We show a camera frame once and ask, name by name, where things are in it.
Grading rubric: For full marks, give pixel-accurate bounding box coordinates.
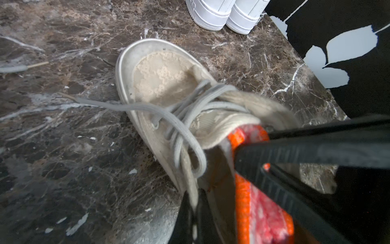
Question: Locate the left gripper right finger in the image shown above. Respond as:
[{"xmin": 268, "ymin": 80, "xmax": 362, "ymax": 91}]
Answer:
[{"xmin": 195, "ymin": 189, "xmax": 222, "ymax": 244}]

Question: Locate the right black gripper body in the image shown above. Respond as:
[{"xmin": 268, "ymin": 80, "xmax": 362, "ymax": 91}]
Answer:
[{"xmin": 274, "ymin": 164, "xmax": 390, "ymax": 244}]

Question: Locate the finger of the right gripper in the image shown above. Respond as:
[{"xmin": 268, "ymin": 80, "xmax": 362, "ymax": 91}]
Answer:
[
  {"xmin": 235, "ymin": 115, "xmax": 390, "ymax": 170},
  {"xmin": 235, "ymin": 163, "xmax": 353, "ymax": 244}
]

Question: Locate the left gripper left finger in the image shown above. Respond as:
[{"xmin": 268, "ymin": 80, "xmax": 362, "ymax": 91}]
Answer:
[{"xmin": 168, "ymin": 192, "xmax": 194, "ymax": 244}]

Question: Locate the beige lace sneaker one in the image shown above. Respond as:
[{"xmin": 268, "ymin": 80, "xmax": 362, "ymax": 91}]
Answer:
[
  {"xmin": 0, "ymin": 62, "xmax": 49, "ymax": 74},
  {"xmin": 75, "ymin": 39, "xmax": 300, "ymax": 244}
]

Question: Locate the white sneaker outer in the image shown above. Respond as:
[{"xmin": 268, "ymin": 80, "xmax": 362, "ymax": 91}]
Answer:
[{"xmin": 226, "ymin": 0, "xmax": 270, "ymax": 35}]

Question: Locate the white sneaker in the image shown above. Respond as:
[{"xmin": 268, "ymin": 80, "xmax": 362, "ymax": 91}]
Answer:
[
  {"xmin": 226, "ymin": 0, "xmax": 270, "ymax": 35},
  {"xmin": 185, "ymin": 0, "xmax": 235, "ymax": 31}
]

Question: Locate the white sneaker inner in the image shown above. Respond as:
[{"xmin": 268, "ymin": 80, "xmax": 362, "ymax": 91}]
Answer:
[{"xmin": 185, "ymin": 0, "xmax": 235, "ymax": 31}]

